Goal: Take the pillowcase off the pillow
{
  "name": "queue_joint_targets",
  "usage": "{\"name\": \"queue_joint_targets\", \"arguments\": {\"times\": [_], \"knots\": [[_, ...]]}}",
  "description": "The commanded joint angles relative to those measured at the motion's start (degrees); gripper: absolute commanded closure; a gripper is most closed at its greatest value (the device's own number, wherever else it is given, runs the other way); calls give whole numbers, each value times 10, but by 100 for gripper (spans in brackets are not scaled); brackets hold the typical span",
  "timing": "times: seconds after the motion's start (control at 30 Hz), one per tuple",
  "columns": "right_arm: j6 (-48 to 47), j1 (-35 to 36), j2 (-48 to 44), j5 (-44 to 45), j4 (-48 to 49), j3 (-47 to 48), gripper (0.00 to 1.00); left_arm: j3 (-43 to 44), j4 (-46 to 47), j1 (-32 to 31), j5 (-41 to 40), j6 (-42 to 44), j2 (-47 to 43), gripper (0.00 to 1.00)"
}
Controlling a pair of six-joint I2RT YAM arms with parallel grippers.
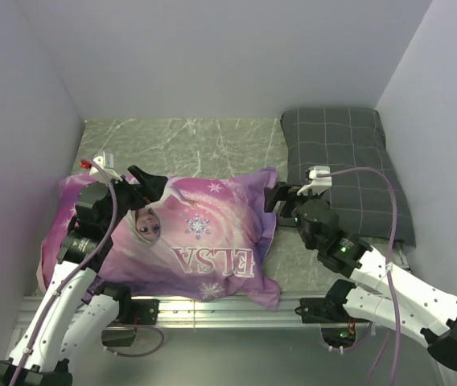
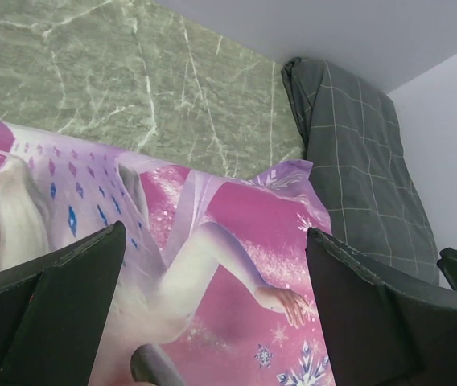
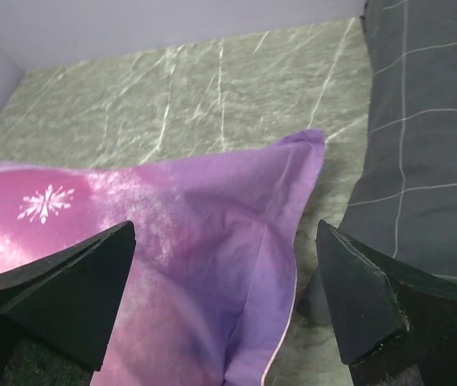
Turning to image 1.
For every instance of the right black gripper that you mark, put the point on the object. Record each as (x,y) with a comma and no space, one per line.
(289,193)

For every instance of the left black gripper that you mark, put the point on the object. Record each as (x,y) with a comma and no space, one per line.
(152,186)

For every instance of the pink purple Elsa pillowcase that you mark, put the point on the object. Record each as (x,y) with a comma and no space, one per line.
(205,239)

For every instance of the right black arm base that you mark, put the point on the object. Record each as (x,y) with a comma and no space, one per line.
(339,331)

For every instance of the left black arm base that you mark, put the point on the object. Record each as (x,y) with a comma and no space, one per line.
(140,315)

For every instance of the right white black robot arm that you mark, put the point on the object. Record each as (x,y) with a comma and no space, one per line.
(370,287)

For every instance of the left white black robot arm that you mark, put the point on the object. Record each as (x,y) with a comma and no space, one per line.
(56,334)

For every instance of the dark grey checked pillow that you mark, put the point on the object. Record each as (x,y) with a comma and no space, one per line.
(352,143)

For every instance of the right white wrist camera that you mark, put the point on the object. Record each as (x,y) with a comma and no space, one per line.
(318,181)

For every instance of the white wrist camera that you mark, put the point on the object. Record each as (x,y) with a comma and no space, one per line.
(318,181)
(106,163)

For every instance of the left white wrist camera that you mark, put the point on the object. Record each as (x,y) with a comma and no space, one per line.
(106,163)

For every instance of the aluminium mounting rail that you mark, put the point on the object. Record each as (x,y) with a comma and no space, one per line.
(298,273)

